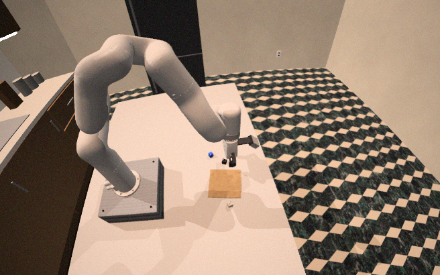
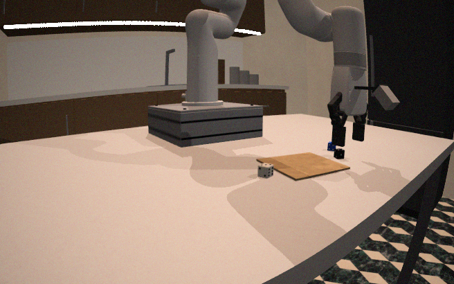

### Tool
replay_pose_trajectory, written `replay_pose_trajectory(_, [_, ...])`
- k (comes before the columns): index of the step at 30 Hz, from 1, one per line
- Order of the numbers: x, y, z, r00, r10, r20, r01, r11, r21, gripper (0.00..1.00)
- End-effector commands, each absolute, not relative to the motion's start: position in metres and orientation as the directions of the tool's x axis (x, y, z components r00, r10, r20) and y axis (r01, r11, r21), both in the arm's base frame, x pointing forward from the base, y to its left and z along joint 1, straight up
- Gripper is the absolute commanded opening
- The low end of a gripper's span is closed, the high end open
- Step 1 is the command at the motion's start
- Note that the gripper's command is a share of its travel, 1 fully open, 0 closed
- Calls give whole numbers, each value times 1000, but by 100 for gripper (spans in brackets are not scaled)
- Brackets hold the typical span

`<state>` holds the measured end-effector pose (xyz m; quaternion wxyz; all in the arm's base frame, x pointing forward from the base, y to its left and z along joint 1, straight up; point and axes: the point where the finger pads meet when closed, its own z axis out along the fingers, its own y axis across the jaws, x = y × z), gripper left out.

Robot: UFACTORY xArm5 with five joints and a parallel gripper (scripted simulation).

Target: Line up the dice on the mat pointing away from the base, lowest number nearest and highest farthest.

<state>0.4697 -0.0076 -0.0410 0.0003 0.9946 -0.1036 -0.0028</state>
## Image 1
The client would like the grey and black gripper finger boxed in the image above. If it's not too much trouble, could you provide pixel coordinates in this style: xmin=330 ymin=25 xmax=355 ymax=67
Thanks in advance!
xmin=229 ymin=153 xmax=236 ymax=168

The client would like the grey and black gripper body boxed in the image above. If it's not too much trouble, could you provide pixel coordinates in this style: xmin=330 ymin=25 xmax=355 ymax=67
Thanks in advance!
xmin=223 ymin=138 xmax=239 ymax=159

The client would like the tan mat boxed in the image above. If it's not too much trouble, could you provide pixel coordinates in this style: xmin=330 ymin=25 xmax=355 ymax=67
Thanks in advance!
xmin=208 ymin=169 xmax=241 ymax=198

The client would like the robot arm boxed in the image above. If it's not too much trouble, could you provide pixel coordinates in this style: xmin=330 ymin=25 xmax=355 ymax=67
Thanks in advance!
xmin=74 ymin=34 xmax=241 ymax=197

